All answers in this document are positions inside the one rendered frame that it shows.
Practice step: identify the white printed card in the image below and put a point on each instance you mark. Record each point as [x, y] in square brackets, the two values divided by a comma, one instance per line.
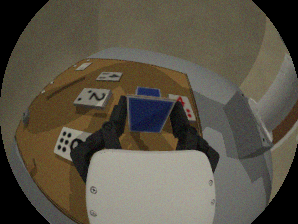
[83, 66]

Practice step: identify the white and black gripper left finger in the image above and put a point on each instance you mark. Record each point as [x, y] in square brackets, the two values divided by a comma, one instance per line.
[107, 136]

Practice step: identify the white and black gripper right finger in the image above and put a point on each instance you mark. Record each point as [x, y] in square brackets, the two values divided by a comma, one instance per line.
[188, 135]

